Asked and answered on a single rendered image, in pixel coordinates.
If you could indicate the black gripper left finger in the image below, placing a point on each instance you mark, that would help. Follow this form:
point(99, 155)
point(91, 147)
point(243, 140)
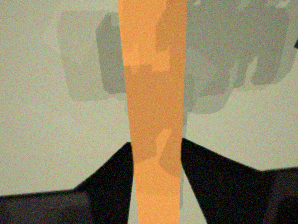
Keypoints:
point(102, 198)

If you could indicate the orange bar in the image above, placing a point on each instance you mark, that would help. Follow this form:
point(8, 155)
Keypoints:
point(153, 38)

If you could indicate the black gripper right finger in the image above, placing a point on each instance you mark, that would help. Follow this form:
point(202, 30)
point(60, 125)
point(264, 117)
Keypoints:
point(229, 192)

